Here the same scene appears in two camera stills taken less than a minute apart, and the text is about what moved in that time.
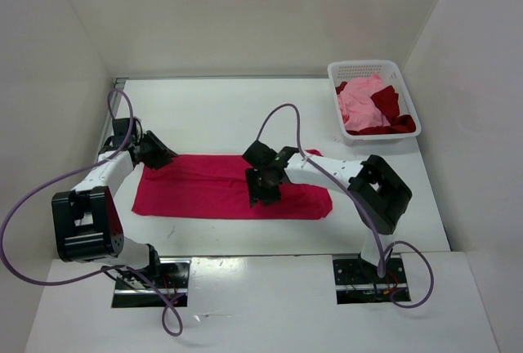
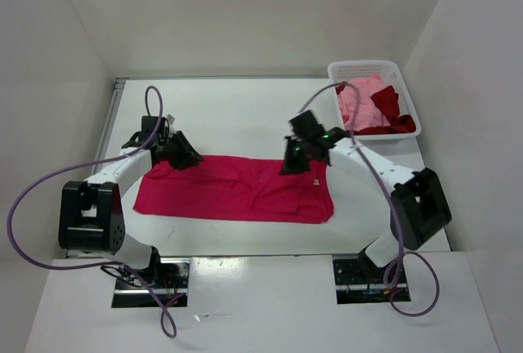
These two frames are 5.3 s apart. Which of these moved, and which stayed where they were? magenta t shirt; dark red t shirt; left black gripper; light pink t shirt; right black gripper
Moved: left black gripper; right black gripper
Stayed: magenta t shirt; light pink t shirt; dark red t shirt
